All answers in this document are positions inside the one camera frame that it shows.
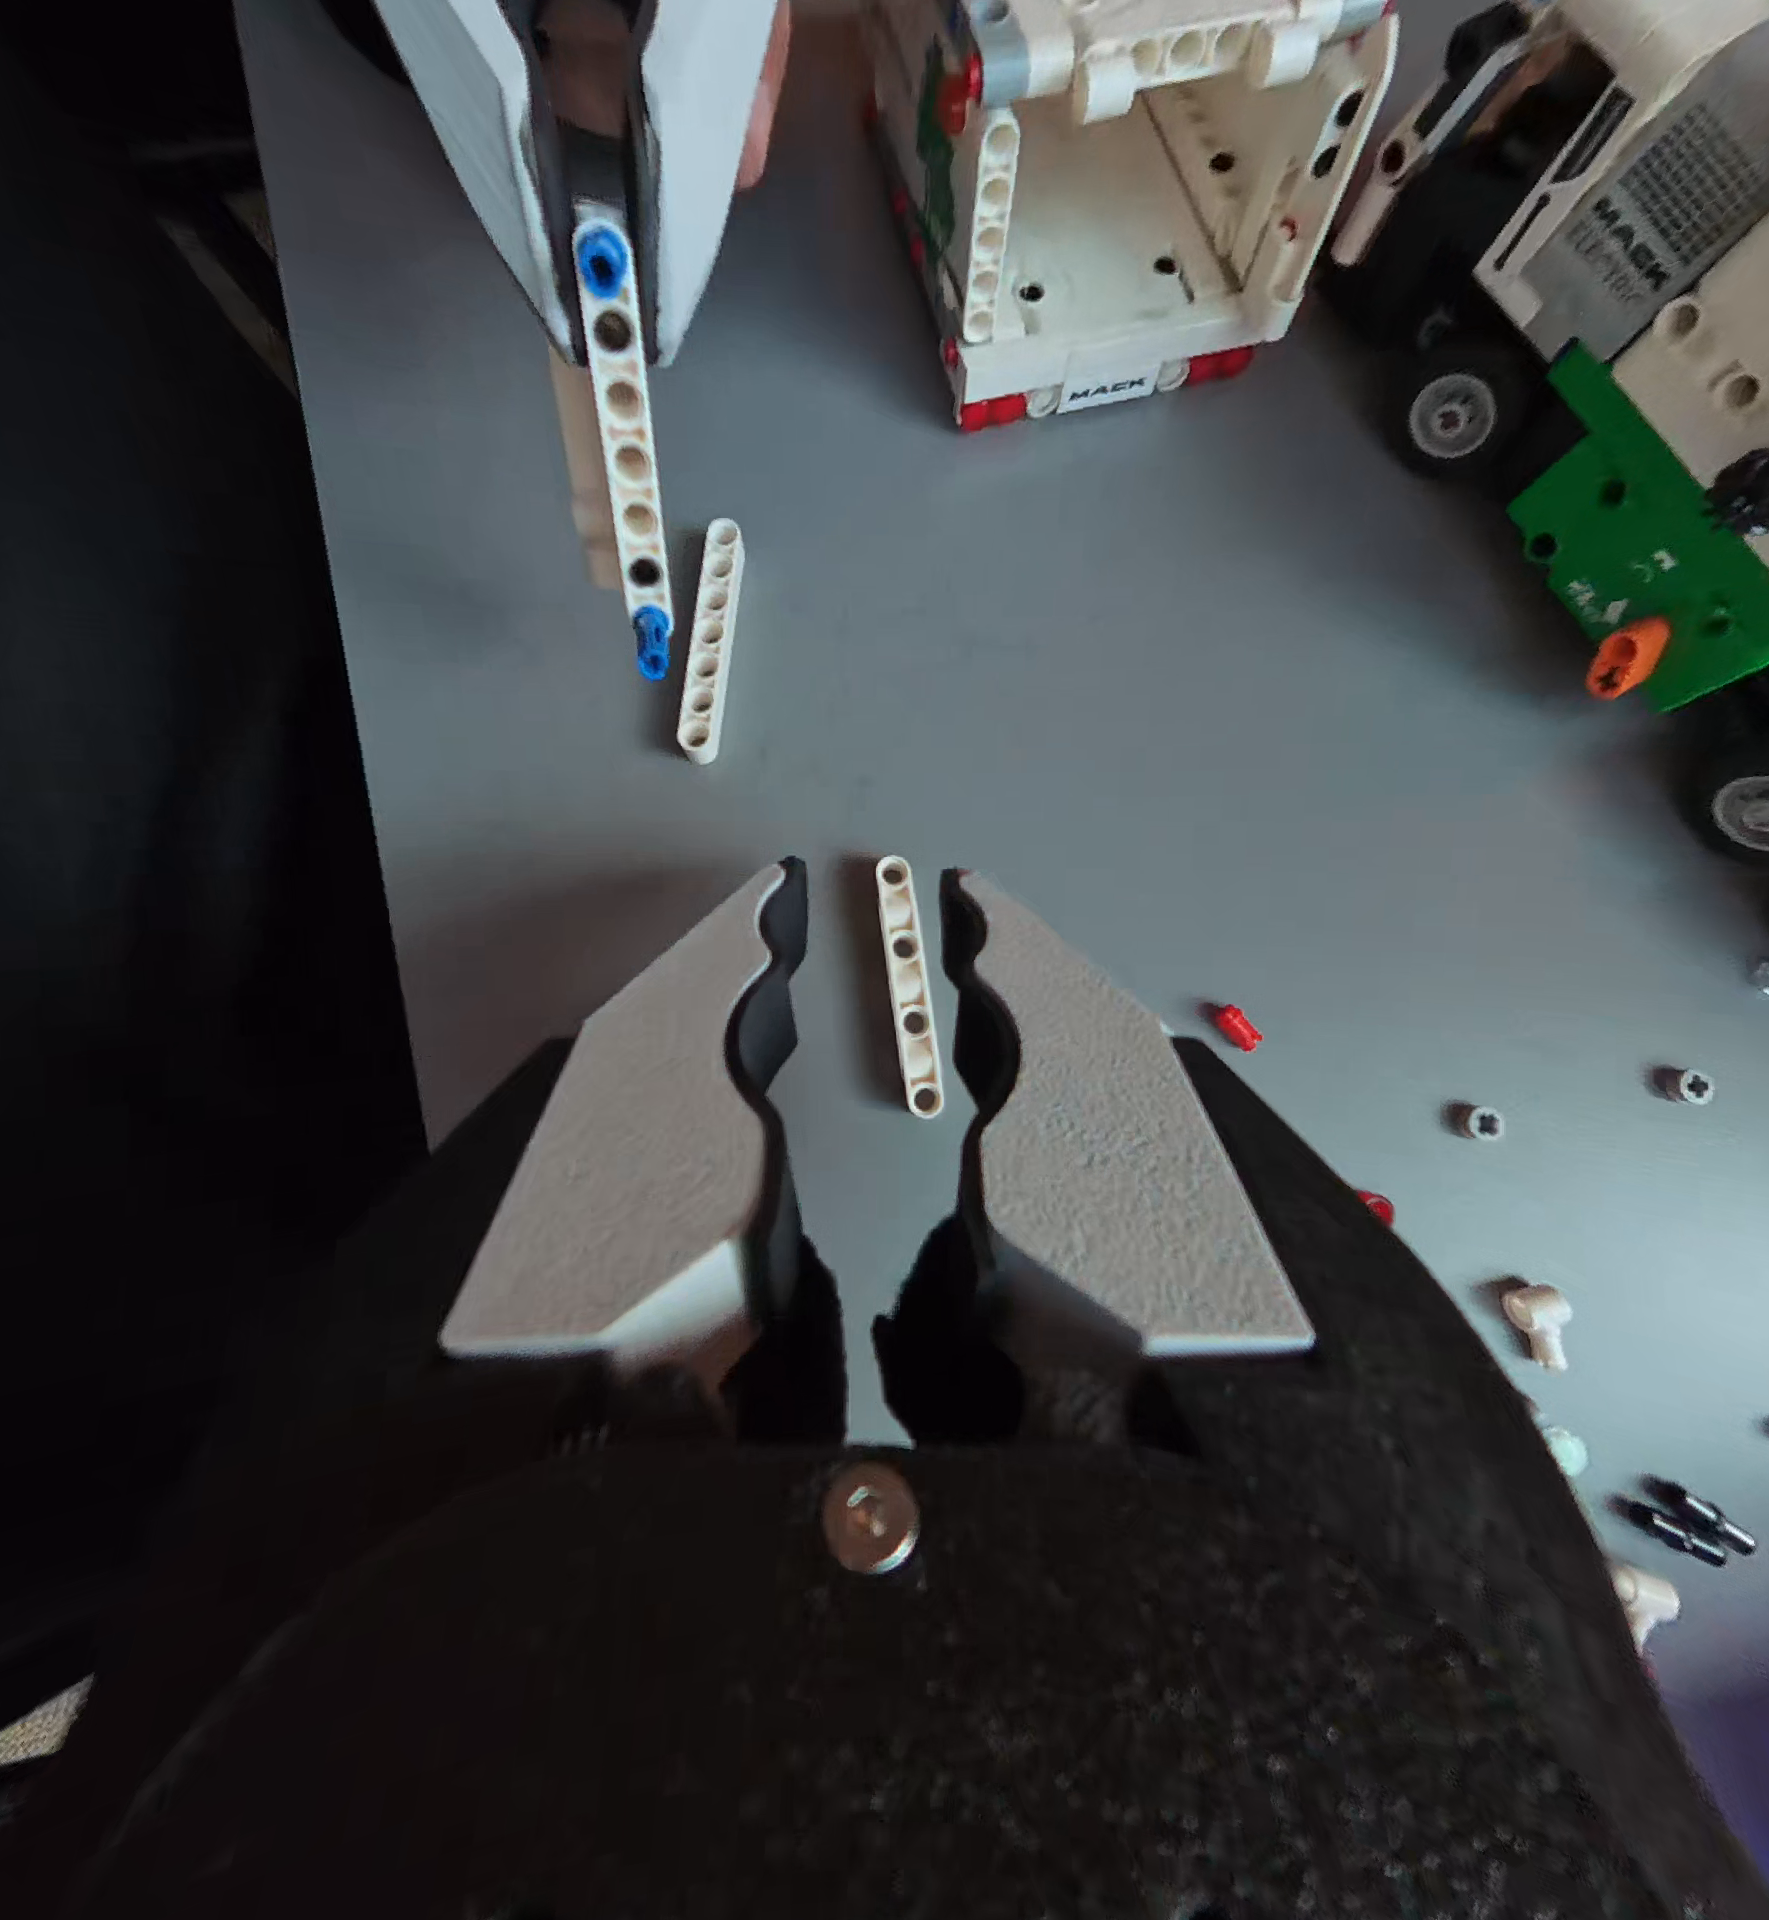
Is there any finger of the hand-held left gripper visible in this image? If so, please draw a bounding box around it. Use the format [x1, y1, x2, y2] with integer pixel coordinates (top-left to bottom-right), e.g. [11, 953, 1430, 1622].
[622, 0, 784, 369]
[375, 0, 584, 369]

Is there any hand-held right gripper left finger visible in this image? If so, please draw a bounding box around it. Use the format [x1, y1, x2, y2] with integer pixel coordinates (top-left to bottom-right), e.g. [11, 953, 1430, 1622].
[437, 855, 814, 1361]

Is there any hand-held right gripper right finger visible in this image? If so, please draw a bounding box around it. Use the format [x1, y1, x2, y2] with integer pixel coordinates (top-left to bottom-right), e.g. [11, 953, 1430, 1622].
[942, 866, 1315, 1361]

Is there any blue white Lego pin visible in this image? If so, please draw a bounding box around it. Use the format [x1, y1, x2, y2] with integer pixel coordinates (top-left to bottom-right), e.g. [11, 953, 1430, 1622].
[871, 855, 947, 1121]

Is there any white lego beam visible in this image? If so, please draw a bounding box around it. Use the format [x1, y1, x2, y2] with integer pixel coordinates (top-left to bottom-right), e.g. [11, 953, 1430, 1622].
[673, 518, 750, 769]
[566, 216, 677, 640]

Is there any lego truck chassis with cab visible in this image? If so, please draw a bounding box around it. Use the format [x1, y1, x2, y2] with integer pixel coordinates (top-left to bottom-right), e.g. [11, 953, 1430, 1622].
[1315, 0, 1769, 985]

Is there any white lego garbage container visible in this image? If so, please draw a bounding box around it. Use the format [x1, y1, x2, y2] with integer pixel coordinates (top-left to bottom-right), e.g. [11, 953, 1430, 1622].
[863, 0, 1405, 436]

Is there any person's black clothing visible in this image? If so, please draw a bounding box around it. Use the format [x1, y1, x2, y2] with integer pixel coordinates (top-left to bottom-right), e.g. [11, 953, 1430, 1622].
[0, 0, 428, 1802]

